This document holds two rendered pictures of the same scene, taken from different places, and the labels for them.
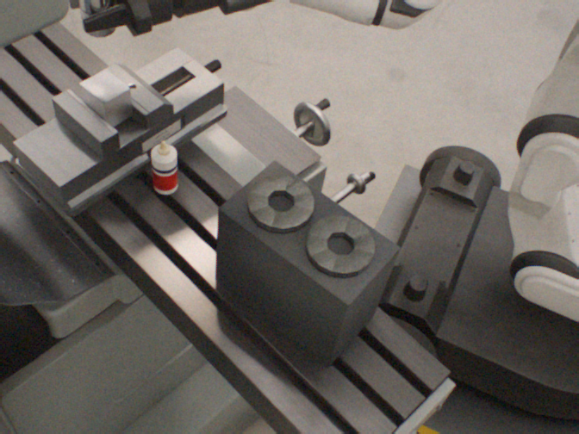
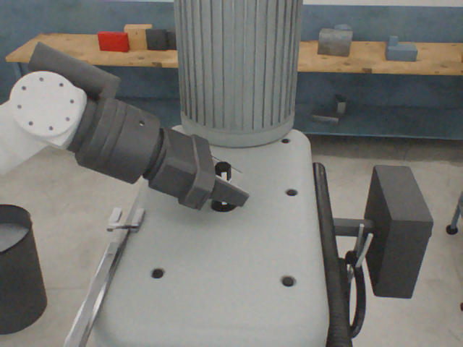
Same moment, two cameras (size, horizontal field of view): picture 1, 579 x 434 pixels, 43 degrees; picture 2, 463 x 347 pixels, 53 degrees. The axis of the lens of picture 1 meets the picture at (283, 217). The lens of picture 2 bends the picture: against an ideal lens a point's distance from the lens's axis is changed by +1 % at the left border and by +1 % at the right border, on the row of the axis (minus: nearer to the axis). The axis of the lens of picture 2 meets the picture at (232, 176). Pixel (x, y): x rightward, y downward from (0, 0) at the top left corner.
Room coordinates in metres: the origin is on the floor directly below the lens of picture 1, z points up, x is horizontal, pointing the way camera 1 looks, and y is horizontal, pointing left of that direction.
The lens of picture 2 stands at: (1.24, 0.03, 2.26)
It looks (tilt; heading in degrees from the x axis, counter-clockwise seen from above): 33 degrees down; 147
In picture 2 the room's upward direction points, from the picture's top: straight up
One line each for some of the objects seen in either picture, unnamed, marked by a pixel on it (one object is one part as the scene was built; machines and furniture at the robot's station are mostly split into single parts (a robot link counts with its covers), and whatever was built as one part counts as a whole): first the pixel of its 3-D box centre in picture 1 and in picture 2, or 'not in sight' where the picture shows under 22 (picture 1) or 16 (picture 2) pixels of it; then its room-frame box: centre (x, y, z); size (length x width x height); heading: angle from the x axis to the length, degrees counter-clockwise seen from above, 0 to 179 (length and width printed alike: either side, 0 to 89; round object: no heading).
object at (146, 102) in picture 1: (135, 94); not in sight; (0.86, 0.27, 1.02); 0.12 x 0.06 x 0.04; 54
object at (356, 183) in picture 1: (345, 192); not in sight; (1.13, -0.14, 0.51); 0.22 x 0.06 x 0.06; 142
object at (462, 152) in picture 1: (459, 180); not in sight; (1.24, -0.42, 0.50); 0.20 x 0.05 x 0.20; 73
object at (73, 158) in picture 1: (124, 116); not in sight; (0.84, 0.29, 0.99); 0.35 x 0.15 x 0.11; 144
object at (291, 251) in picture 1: (301, 262); not in sight; (0.58, -0.04, 1.03); 0.22 x 0.12 x 0.20; 58
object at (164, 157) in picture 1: (164, 164); not in sight; (0.75, 0.20, 0.99); 0.04 x 0.04 x 0.11
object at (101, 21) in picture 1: (107, 21); not in sight; (0.78, 0.28, 1.23); 0.06 x 0.02 x 0.03; 128
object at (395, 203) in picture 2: not in sight; (394, 230); (0.78, 0.75, 1.62); 0.20 x 0.09 x 0.21; 142
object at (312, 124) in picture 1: (301, 131); not in sight; (1.20, -0.01, 0.63); 0.16 x 0.12 x 0.12; 142
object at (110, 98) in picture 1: (106, 99); not in sight; (0.81, 0.31, 1.05); 0.06 x 0.05 x 0.06; 54
